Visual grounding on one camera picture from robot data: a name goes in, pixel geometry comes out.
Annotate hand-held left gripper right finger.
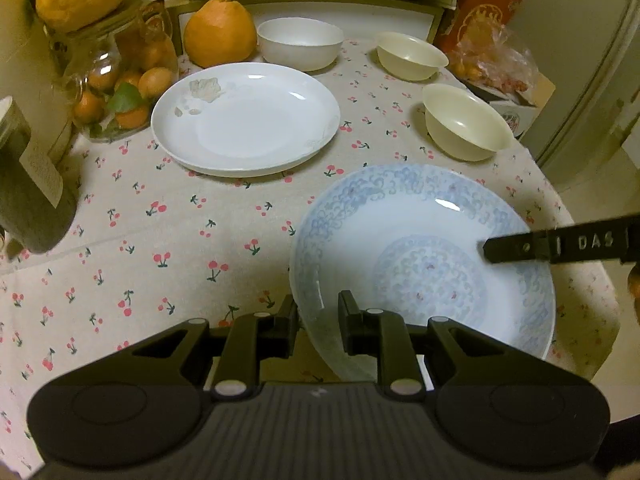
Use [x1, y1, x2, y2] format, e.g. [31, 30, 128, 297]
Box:
[338, 290, 502, 402]

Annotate white and black cardboard box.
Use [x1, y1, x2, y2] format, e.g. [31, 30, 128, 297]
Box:
[470, 67, 557, 141]

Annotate cherry print tablecloth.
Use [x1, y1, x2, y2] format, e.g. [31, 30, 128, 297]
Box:
[0, 35, 621, 480]

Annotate blue patterned bowl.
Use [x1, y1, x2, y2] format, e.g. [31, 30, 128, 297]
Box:
[289, 162, 557, 382]

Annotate white bowl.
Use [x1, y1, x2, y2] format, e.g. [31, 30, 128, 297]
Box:
[256, 17, 345, 72]

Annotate plastic bag of oranges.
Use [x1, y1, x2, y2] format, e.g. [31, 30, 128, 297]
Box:
[447, 25, 543, 96]

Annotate cream bowl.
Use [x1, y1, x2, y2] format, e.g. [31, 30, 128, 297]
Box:
[375, 31, 449, 82]
[421, 83, 516, 162]

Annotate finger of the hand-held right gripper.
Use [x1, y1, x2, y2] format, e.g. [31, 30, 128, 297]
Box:
[482, 214, 640, 266]

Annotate dark jar with paper label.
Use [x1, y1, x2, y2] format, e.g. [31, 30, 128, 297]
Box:
[0, 96, 78, 255]

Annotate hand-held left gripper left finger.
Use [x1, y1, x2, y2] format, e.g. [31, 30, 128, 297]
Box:
[131, 294, 301, 402]

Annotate orange printed box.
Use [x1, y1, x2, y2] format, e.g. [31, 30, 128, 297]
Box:
[432, 0, 533, 56]

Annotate white plate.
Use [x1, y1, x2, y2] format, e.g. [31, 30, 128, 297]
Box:
[150, 62, 342, 178]

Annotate glass jar of small oranges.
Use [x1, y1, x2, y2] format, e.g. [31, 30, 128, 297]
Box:
[62, 2, 180, 143]

